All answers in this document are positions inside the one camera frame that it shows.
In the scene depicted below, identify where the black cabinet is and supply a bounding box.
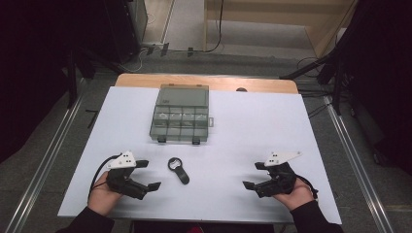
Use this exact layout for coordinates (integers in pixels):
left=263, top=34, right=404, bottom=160
left=102, top=0, right=149, bottom=65

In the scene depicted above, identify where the aluminium floor rail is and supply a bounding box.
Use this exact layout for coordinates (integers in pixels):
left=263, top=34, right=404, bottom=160
left=323, top=95, right=395, bottom=233
left=3, top=95, right=85, bottom=233

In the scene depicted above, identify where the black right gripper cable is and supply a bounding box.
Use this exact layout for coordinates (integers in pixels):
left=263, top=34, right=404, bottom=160
left=294, top=174, right=320, bottom=200

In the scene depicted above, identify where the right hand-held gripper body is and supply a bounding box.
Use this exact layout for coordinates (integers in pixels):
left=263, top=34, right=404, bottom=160
left=256, top=150, right=303, bottom=199

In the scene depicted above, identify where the white floor cable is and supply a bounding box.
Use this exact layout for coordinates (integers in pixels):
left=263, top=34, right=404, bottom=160
left=117, top=45, right=154, bottom=74

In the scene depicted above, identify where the black curtain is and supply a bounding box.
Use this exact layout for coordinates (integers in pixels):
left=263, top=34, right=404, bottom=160
left=0, top=0, right=111, bottom=164
left=333, top=0, right=412, bottom=178

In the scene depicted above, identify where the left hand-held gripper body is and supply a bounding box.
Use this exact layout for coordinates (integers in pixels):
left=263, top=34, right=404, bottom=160
left=105, top=150, right=149, bottom=201

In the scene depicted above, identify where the wooden panel frame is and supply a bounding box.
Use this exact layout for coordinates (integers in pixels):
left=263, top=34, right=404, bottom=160
left=203, top=0, right=359, bottom=60

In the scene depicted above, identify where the black magnifying glass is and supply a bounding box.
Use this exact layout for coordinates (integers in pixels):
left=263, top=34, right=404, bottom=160
left=167, top=156, right=190, bottom=186

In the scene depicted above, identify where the person's left hand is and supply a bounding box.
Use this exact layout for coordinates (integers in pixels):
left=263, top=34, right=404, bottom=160
left=87, top=171, right=124, bottom=216

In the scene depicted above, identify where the wooden table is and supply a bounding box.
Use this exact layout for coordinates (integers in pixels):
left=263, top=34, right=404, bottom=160
left=115, top=73, right=299, bottom=95

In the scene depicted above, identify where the clear grey compartment box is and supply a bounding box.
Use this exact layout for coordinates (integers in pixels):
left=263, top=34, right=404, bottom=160
left=149, top=83, right=215, bottom=146

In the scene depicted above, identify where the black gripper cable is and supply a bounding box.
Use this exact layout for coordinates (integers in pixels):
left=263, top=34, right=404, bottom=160
left=87, top=153, right=122, bottom=202
left=294, top=174, right=320, bottom=200

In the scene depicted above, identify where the black stand leg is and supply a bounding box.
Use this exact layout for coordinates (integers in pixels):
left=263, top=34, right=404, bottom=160
left=279, top=53, right=341, bottom=81

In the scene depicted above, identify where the black hanging cable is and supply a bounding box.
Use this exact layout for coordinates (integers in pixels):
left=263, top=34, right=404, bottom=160
left=203, top=0, right=225, bottom=53

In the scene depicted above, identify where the white table board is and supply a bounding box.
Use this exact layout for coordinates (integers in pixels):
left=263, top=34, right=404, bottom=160
left=57, top=85, right=343, bottom=225

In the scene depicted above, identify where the person's right hand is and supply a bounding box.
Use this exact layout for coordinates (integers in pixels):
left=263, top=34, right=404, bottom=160
left=271, top=177, right=316, bottom=212

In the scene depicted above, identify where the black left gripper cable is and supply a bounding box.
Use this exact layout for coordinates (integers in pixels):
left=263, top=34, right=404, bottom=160
left=87, top=153, right=122, bottom=202

